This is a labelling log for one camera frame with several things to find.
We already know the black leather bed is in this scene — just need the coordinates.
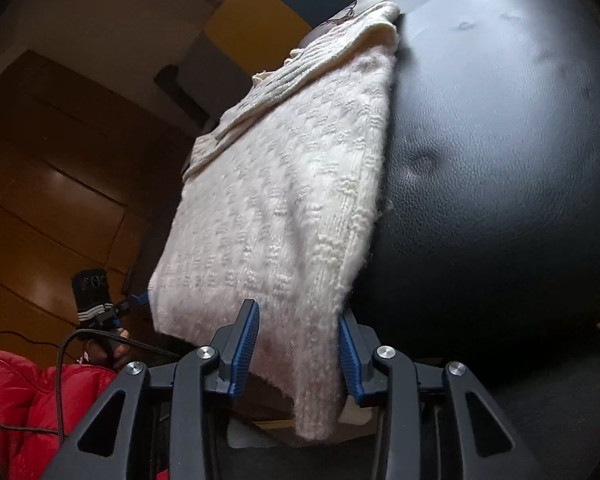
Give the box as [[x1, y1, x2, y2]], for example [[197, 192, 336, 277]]
[[220, 0, 600, 480]]

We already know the grey yellow teal padded headboard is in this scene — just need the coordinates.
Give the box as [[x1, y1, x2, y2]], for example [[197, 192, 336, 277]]
[[155, 0, 387, 128]]

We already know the person's left hand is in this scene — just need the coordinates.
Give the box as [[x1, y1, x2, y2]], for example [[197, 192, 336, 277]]
[[84, 329, 132, 371]]

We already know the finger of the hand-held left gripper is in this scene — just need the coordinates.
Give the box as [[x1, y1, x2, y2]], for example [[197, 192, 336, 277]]
[[112, 292, 149, 314]]

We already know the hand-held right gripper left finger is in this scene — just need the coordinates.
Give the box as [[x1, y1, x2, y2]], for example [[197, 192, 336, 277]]
[[40, 300, 260, 480]]

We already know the black cable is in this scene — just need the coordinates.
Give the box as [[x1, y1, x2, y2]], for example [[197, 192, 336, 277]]
[[54, 326, 183, 442]]

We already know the red puffer jacket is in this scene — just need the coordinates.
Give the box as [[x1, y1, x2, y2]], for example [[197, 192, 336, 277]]
[[0, 345, 173, 480]]

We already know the cream knitted sweater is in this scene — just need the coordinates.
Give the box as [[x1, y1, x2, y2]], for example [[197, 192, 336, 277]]
[[147, 1, 401, 442]]

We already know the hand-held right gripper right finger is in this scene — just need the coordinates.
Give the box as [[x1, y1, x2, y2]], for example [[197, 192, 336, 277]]
[[338, 310, 546, 480]]

